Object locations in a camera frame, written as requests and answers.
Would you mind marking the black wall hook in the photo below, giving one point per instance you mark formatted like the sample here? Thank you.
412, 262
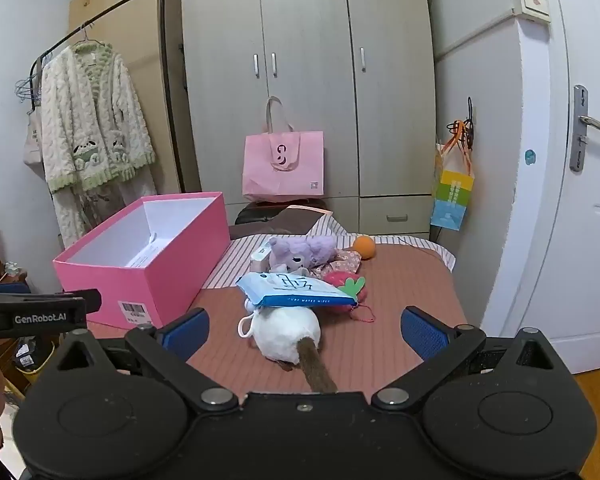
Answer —
470, 125

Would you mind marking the white door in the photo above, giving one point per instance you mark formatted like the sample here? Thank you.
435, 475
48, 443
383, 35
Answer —
545, 210

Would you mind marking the blue white wet wipes pack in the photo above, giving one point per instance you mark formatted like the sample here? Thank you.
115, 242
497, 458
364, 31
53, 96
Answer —
295, 290

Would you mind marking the brown blanket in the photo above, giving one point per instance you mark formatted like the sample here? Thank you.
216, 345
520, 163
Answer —
300, 220

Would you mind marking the purple plush doll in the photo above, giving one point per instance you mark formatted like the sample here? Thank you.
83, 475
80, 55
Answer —
300, 255

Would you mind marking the white tote bag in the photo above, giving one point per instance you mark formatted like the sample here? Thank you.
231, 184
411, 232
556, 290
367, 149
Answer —
32, 140

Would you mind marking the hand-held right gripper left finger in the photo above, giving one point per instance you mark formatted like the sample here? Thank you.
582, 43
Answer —
185, 334

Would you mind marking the pink shopping bag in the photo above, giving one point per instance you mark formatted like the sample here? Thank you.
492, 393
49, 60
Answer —
285, 170

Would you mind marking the colourful paper bag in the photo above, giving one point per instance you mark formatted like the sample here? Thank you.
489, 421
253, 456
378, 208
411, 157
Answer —
452, 195

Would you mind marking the grey wardrobe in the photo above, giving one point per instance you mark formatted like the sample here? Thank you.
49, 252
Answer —
310, 85

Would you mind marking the orange ball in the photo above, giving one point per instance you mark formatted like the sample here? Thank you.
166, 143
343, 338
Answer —
364, 247

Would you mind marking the pink floral cloth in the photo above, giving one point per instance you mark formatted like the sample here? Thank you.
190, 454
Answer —
347, 260

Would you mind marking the cream green fleece cardigan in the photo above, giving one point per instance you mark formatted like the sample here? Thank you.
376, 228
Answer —
100, 125

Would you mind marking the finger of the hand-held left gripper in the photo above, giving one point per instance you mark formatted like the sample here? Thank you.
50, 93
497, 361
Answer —
92, 301

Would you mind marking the pink cardboard box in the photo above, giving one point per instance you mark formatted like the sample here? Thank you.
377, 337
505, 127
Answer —
130, 290

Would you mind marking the striped bed sheet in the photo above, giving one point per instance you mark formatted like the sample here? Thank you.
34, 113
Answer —
240, 260

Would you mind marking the white blue medicine box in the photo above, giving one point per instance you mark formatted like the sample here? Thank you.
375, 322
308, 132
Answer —
261, 256

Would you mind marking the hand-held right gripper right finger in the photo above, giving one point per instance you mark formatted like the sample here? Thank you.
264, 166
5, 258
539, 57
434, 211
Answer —
422, 334

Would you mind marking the white plush toy brown tail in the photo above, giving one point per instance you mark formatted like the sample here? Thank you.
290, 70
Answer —
290, 335

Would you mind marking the blue round sticker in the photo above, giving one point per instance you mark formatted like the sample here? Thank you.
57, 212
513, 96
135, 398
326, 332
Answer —
530, 157

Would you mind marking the beige wall switch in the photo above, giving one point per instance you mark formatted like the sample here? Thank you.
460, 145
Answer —
530, 2

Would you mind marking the white paper slip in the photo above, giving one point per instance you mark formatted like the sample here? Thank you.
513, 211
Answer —
147, 252

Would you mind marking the yellow bin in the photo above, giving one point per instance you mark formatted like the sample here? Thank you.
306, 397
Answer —
32, 367

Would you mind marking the pink knitted toy green leaves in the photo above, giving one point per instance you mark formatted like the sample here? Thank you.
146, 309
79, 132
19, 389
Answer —
342, 280

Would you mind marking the black clothes rack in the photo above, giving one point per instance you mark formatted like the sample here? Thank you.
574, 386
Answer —
166, 85

